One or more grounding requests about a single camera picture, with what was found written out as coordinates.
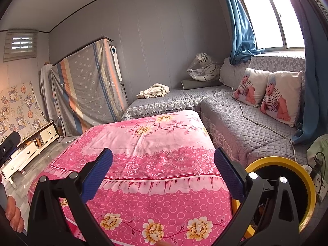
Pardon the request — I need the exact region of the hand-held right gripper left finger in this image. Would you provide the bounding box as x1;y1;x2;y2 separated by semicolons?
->
27;148;114;246

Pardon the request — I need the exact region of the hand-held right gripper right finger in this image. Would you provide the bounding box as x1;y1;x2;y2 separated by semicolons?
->
214;147;300;246

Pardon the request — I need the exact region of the yellow round bin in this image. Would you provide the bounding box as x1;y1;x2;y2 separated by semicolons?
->
231;156;317;239

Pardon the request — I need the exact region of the person's left hand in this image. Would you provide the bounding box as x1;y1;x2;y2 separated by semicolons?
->
5;196;25;233

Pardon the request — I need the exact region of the white low cabinet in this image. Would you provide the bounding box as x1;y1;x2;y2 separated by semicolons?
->
0;121;60;183

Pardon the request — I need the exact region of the white hanging cloth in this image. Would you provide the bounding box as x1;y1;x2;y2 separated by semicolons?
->
39;62;58;123

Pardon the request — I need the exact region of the pink floral blanket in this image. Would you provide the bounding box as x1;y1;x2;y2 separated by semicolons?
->
28;110;246;246

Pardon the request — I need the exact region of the striped floral cloth cover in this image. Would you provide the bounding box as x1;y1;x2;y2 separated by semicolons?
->
50;37;129;137

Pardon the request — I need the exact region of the white power strip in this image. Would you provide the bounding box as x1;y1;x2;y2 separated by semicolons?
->
304;165;328;202

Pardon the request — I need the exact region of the baby print pillow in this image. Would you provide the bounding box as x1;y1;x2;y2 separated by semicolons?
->
232;68;272;107
259;71;303;127

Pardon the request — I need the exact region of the pale green bag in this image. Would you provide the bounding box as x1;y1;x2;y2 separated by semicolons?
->
307;134;328;166

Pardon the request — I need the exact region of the flat grey cushion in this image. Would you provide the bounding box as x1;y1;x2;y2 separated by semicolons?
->
181;78;223;90

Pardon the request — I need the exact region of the grey window blind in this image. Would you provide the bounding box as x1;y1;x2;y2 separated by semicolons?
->
3;29;39;62

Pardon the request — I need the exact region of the beige cloth pile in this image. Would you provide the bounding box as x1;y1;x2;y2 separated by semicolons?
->
136;83;170;99

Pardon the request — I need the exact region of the grey pillow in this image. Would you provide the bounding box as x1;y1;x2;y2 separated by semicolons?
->
219;57;253;88

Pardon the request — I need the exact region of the plush tiger in plastic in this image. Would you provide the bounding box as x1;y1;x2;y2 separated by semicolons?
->
187;52;221;82

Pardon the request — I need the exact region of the dark blue curtain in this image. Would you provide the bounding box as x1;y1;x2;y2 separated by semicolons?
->
284;0;328;145

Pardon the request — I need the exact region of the light blue curtain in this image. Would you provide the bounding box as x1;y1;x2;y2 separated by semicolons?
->
216;0;264;66

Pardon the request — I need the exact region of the window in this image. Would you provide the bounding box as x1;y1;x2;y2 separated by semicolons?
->
232;0;305;54

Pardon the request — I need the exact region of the cartoon print wall sheet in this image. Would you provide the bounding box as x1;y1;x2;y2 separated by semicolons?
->
0;81;48;144

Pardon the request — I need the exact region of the white cable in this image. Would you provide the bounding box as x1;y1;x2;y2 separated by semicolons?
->
231;88;299;163

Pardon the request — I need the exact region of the black plug cable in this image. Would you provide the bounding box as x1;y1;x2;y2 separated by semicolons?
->
311;152;326;177

